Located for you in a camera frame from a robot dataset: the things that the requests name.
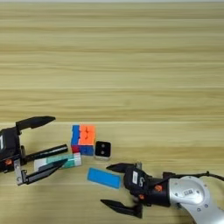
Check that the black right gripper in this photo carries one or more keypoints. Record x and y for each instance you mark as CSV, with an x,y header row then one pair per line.
x,y
159,192

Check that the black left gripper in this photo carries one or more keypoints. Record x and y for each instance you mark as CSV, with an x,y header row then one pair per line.
x,y
8,164

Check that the green white glue stick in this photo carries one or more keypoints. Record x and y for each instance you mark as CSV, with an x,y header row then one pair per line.
x,y
73,160

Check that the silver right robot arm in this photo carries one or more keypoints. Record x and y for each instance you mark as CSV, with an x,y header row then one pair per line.
x,y
198,198

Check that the right black box white label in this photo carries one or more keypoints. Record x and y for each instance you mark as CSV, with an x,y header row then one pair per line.
x,y
135,180

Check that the black box white label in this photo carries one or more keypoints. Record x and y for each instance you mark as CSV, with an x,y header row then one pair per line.
x,y
135,180
10,143

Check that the blue rectangular block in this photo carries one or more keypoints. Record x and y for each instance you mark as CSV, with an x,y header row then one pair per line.
x,y
103,178

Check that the left black box white label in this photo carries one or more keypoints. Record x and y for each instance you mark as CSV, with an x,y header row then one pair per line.
x,y
10,143

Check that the small black white cube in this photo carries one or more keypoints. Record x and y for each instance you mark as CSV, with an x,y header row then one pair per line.
x,y
103,149

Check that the colourful puzzle cube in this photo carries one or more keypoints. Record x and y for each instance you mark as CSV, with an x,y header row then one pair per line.
x,y
84,140

